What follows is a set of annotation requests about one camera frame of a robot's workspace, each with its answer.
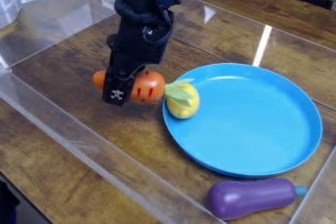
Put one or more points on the blue round plastic tray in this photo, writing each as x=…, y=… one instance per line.
x=257, y=127

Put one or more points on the purple toy eggplant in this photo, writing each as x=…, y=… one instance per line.
x=233, y=199

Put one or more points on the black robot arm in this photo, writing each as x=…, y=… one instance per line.
x=138, y=5

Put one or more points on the orange toy carrot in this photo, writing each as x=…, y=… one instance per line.
x=149, y=88

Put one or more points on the clear acrylic enclosure wall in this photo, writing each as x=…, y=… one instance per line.
x=98, y=164

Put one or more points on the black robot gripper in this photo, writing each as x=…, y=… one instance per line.
x=137, y=46

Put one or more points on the yellow toy lemon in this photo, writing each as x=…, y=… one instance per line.
x=185, y=105

